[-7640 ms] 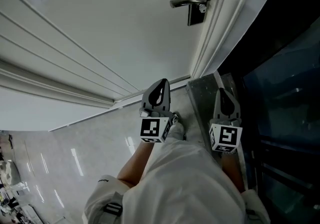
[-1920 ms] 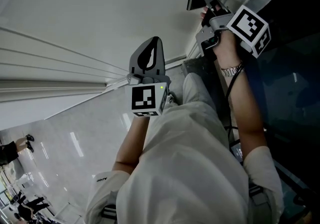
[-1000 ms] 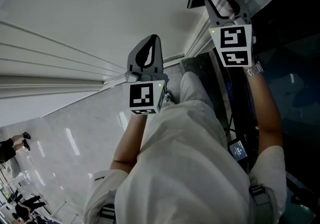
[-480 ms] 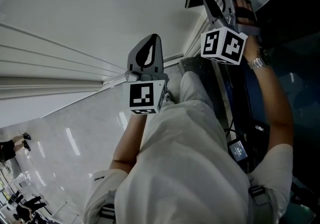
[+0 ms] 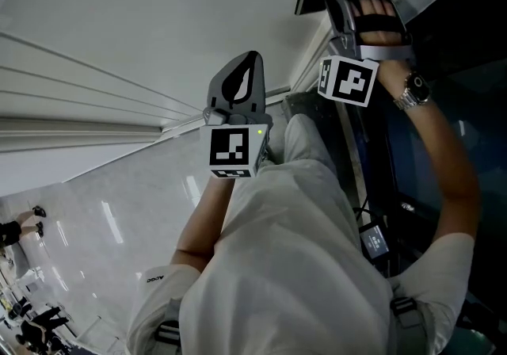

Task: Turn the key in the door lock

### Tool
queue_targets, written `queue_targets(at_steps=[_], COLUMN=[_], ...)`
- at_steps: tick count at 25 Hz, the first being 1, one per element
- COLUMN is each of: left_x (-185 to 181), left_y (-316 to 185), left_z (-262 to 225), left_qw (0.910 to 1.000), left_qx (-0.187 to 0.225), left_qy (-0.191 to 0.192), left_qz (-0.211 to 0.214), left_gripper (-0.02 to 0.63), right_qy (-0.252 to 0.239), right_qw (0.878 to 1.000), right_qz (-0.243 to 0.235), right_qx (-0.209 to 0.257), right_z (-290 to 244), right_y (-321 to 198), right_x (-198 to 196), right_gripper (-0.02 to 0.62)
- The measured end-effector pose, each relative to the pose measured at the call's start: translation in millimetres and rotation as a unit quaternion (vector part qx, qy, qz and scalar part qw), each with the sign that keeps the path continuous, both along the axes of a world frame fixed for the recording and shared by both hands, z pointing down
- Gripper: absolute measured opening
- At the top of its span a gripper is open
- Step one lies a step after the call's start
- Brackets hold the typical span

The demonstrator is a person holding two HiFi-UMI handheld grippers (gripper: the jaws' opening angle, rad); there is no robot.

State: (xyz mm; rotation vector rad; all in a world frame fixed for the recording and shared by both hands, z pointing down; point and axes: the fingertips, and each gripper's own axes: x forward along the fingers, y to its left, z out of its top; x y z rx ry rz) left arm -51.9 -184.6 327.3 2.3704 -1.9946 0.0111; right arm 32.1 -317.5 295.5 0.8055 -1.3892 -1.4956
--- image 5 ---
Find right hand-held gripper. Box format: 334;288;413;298
318;0;416;109

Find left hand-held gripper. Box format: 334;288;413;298
200;50;275;181

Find person's left forearm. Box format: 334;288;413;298
173;176;235;267

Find person's right forearm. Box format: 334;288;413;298
373;59;482;244

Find white panelled door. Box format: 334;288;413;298
0;0;501;185

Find person's right hand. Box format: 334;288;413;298
351;0;406;46

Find person's light trousers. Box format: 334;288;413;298
281;113;338;176

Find silver metal wristwatch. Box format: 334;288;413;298
392;71;432;111

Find person's white shirt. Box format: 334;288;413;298
125;158;476;355

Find small black screen device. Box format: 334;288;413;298
357;221;391;264

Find grey harness strap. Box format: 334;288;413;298
389;295;428;355
153;296;184;355

